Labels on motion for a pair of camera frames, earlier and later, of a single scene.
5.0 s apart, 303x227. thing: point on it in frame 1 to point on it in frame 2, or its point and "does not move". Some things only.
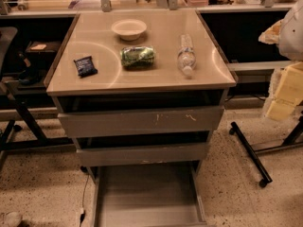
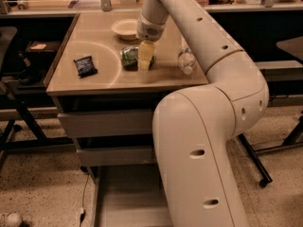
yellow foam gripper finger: (289, 93) to (151, 32)
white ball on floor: (13, 218) does not move
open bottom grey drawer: (160, 195) does not move
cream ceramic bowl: (129, 29) does not move
